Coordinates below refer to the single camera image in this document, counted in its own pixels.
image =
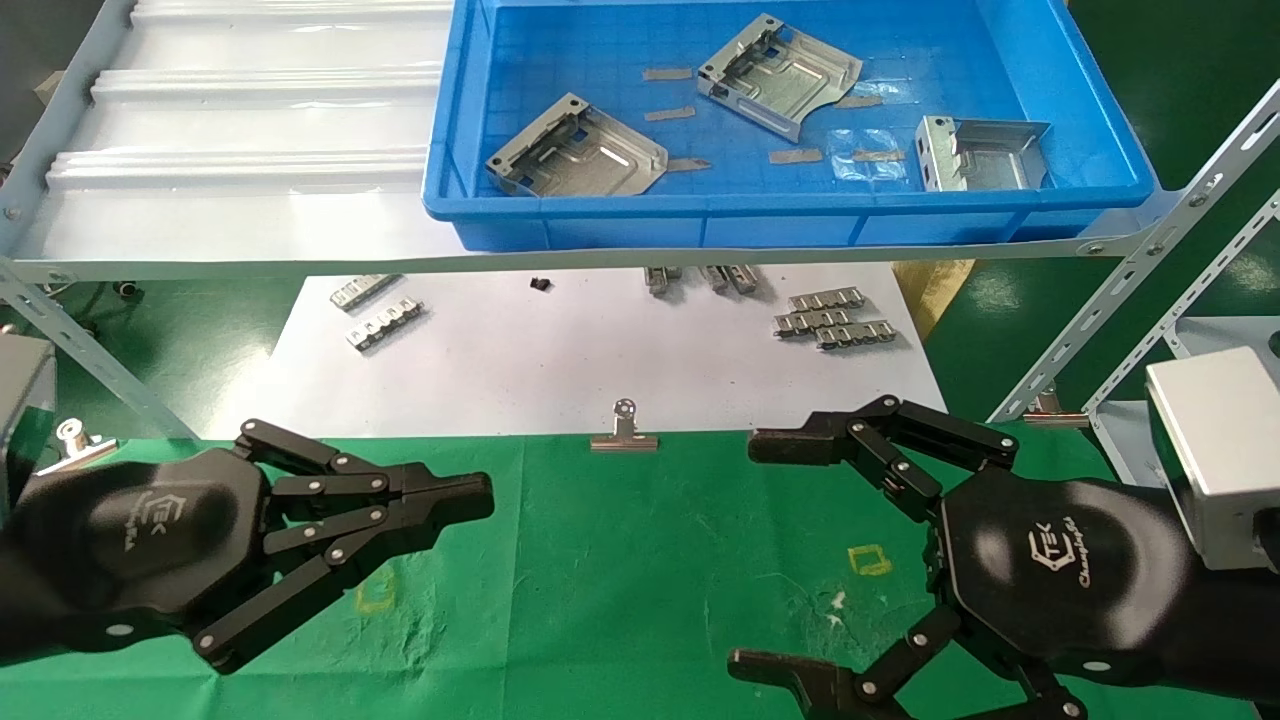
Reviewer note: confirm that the grey metal bracket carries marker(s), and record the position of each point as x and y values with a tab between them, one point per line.
590	160
790	80

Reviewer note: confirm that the blue plastic bin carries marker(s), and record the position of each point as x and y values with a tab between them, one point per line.
600	50

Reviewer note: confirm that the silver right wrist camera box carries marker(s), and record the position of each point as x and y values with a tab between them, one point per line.
1215	450

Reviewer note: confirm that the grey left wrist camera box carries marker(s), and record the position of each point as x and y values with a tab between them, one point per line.
20	400

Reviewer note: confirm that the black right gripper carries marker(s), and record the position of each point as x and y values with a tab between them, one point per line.
1060	570

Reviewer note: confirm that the clear film patch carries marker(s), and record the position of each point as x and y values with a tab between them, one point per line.
892	87
860	172

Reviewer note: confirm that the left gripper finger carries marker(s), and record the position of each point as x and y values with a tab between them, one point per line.
430	522
440	483

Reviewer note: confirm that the ridged metal clip strip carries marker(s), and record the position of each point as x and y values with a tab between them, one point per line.
385	325
362	291
810	321
715	277
856	335
743	278
660	279
826	298

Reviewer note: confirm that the box-shaped metal bracket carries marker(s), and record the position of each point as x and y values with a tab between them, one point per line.
1000	170

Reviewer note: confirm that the brown tape strip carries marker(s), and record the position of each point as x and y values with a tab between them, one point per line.
878	155
795	156
667	73
862	101
670	113
692	165

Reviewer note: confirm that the white ribbed shelf panel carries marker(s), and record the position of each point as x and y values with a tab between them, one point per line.
250	120

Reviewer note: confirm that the green table cloth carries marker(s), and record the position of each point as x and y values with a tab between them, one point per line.
620	580

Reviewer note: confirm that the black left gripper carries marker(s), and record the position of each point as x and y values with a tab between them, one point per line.
130	540

